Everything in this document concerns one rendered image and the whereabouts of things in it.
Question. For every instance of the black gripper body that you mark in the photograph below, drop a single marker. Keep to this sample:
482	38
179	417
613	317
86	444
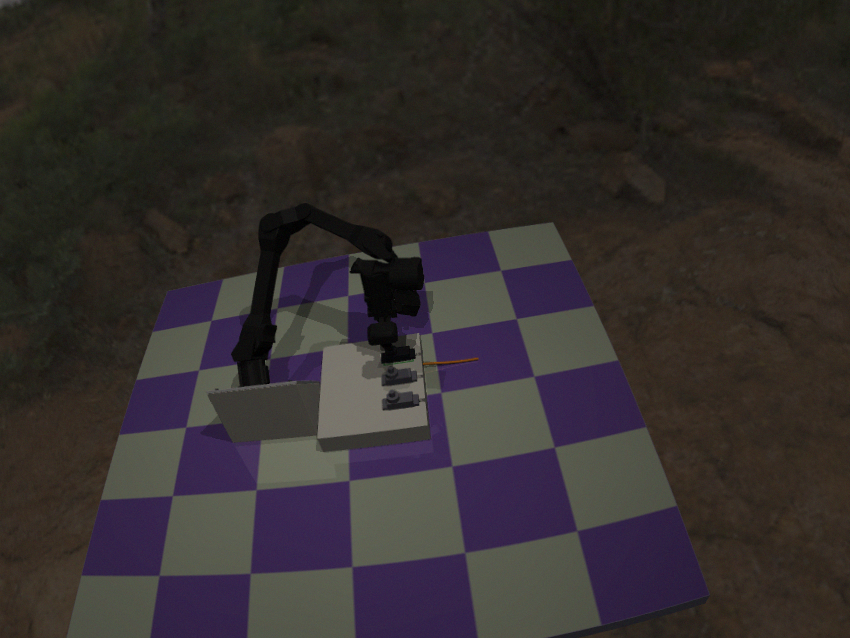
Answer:
379	307

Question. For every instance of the black micro servo with orange cable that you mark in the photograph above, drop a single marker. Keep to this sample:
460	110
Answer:
400	354

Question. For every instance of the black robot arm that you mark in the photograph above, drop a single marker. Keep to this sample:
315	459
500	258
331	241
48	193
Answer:
258	334

